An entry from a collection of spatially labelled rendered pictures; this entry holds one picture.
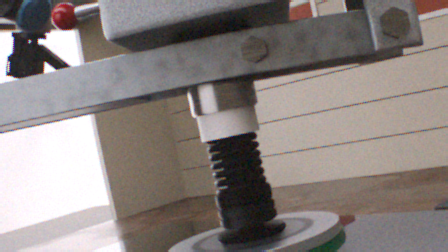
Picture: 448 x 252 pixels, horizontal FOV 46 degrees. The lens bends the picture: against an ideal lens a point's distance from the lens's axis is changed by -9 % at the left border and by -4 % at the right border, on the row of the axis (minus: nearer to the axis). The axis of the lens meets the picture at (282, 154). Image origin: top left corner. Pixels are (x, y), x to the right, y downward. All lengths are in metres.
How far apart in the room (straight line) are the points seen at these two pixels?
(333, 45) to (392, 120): 6.82
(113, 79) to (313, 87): 7.35
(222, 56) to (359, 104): 7.02
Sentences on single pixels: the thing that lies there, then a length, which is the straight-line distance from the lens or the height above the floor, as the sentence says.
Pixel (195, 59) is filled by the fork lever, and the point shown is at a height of 1.10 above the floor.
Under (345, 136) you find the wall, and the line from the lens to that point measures 7.77.
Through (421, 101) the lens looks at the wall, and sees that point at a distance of 7.23.
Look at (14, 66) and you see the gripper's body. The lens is 1.47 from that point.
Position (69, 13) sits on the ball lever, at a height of 1.18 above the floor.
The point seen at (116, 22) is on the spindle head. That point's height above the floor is 1.15.
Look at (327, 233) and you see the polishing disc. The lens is 0.61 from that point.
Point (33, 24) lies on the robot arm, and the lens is 1.28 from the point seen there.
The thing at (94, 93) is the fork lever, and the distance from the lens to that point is 0.64.
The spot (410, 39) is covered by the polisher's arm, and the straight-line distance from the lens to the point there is 0.59.
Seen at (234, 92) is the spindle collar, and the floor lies 1.05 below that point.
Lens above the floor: 1.01
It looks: 4 degrees down
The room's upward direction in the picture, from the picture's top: 12 degrees counter-clockwise
